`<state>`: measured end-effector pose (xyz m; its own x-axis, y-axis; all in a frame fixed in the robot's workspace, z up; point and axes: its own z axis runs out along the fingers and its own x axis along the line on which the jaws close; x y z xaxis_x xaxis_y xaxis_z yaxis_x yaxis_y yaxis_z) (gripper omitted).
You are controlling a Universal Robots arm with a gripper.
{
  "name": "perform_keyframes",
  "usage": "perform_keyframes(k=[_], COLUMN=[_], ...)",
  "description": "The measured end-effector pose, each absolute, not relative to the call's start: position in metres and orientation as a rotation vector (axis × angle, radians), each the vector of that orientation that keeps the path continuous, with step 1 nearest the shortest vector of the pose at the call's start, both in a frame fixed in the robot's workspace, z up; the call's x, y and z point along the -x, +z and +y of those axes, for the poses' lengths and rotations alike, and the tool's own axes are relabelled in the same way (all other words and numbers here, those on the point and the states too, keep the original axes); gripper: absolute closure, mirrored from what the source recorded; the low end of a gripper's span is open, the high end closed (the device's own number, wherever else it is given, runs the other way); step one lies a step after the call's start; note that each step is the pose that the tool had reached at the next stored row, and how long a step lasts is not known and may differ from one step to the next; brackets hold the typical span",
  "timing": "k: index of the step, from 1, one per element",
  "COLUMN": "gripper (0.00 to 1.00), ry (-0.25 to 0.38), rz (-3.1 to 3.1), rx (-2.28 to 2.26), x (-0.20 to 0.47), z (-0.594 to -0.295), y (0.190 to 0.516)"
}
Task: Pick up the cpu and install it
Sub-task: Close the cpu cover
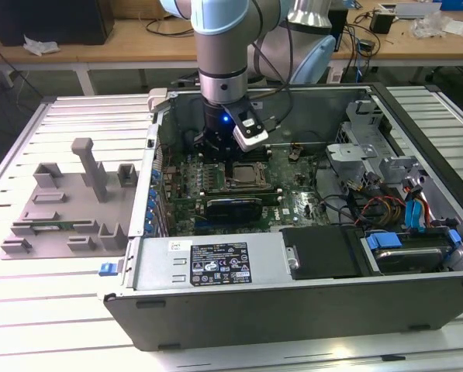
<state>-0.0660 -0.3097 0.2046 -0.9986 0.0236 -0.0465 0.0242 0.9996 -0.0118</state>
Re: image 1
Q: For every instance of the blue plastic latch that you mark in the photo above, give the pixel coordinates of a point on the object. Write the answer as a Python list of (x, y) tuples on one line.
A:
[(108, 269)]

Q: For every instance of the silver power supply with label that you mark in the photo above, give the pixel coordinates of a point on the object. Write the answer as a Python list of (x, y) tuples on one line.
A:
[(157, 263)]

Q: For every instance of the clear plastic bag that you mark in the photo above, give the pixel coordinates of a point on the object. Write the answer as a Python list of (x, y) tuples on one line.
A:
[(429, 25)]

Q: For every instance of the grey parts rack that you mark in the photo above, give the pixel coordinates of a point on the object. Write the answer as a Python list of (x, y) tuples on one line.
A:
[(72, 186)]

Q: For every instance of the black computer tower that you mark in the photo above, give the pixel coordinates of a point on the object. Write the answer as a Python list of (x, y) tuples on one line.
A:
[(60, 23)]

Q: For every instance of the CPU socket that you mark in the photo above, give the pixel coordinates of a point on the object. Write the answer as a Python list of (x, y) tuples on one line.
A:
[(242, 186)]

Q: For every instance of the small black adapter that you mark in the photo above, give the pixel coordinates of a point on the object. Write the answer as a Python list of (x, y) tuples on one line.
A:
[(365, 44)]

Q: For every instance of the white crumpled paper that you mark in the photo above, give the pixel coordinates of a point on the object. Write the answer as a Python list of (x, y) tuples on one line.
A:
[(41, 45)]

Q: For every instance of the black graphics card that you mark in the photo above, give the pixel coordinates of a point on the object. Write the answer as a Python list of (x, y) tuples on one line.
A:
[(235, 211)]

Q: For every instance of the grey flat device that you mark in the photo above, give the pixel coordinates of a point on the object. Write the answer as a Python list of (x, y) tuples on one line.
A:
[(417, 9)]

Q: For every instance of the open black PC case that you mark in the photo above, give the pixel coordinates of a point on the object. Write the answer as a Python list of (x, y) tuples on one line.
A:
[(254, 321)]

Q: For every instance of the green motherboard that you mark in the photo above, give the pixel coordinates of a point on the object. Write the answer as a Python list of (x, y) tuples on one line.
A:
[(297, 209)]

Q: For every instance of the small black box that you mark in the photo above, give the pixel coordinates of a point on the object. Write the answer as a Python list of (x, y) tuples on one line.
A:
[(381, 22)]

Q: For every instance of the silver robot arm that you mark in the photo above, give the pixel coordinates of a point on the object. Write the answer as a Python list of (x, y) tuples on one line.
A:
[(223, 46)]

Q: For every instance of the silver metal drive cage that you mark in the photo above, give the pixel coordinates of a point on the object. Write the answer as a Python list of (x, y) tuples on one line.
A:
[(355, 153)]

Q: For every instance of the hard disk in blue carrier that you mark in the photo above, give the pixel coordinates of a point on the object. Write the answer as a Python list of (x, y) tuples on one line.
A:
[(405, 259)]

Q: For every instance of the brown cardboard box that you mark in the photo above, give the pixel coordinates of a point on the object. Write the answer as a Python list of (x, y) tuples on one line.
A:
[(138, 7)]

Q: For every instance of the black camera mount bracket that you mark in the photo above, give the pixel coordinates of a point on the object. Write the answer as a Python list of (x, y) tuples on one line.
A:
[(240, 114)]

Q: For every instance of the black plastic drive cover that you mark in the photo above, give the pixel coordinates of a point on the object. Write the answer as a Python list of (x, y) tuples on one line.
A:
[(320, 252)]

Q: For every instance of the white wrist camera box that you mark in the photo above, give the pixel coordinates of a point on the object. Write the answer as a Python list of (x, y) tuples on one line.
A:
[(254, 139)]

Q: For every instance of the wooden desk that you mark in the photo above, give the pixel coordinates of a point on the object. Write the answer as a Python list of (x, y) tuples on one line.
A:
[(138, 46)]

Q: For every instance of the blue expansion slot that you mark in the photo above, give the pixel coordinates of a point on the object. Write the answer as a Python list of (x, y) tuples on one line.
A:
[(204, 226)]

